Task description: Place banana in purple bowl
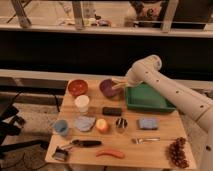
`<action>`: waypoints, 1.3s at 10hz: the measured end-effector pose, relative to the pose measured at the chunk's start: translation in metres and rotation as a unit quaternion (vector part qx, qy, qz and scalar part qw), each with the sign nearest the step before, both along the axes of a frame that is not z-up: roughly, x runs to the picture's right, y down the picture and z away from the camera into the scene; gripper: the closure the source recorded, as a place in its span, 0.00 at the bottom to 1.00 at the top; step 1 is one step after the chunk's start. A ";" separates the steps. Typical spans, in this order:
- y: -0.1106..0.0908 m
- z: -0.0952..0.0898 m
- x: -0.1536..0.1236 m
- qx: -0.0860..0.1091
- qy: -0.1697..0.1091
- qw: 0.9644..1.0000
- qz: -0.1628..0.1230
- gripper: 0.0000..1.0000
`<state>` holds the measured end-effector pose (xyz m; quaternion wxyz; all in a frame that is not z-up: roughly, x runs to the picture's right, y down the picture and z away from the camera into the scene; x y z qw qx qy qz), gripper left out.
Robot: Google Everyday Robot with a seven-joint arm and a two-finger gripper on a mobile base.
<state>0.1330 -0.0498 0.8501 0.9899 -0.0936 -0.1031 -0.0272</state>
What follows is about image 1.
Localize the blue sponge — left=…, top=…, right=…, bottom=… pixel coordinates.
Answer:
left=138, top=118, right=158, bottom=130

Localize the purple bowl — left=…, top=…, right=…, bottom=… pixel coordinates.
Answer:
left=99, top=79, right=122, bottom=98

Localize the grey blue crumpled cloth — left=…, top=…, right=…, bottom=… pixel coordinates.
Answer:
left=74, top=116, right=96, bottom=132

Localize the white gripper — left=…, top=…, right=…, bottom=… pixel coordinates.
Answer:
left=112, top=69, right=140, bottom=90

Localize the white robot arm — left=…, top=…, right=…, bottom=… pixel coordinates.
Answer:
left=113, top=55, right=213, bottom=171

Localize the red yellow apple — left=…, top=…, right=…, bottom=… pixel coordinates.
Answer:
left=95, top=119, right=109, bottom=133

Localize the small metal clip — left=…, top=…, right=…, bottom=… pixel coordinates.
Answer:
left=52, top=147, right=68, bottom=162

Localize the green plastic tray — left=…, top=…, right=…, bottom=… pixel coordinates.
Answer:
left=125, top=83, right=176, bottom=113

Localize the black rectangular block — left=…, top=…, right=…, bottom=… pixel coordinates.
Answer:
left=102, top=107, right=122, bottom=116

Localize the black handled peeler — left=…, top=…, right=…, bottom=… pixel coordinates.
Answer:
left=60, top=139, right=102, bottom=150

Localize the black chair base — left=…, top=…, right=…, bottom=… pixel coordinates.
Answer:
left=0, top=96, right=49, bottom=159

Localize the silver fork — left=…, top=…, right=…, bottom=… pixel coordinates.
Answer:
left=131, top=137, right=160, bottom=144

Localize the orange red bowl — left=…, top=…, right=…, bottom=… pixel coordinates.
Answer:
left=68, top=79, right=88, bottom=97

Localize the dark red grape bunch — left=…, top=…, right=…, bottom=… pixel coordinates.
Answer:
left=168, top=137, right=189, bottom=169

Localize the white plastic cup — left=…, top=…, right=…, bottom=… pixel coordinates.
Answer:
left=74, top=95, right=90, bottom=114

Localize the light blue cup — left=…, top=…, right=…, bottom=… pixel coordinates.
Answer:
left=53, top=120, right=69, bottom=136

